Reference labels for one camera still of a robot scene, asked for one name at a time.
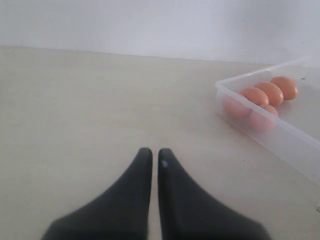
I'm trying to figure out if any clear plastic bin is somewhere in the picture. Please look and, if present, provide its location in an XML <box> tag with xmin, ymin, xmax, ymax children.
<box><xmin>215</xmin><ymin>55</ymin><xmax>320</xmax><ymax>184</ymax></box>

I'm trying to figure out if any brown egg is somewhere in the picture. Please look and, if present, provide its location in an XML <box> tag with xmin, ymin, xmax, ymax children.
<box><xmin>254</xmin><ymin>81</ymin><xmax>284</xmax><ymax>107</ymax></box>
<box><xmin>222</xmin><ymin>87</ymin><xmax>269</xmax><ymax>119</ymax></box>
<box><xmin>248</xmin><ymin>104</ymin><xmax>278</xmax><ymax>132</ymax></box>
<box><xmin>270</xmin><ymin>76</ymin><xmax>298</xmax><ymax>101</ymax></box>

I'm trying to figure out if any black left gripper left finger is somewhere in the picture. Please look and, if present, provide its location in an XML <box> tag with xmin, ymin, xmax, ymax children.
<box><xmin>42</xmin><ymin>147</ymin><xmax>153</xmax><ymax>240</ymax></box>

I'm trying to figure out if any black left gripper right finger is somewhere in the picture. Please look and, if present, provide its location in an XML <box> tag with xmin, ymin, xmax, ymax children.
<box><xmin>157</xmin><ymin>148</ymin><xmax>271</xmax><ymax>240</ymax></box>

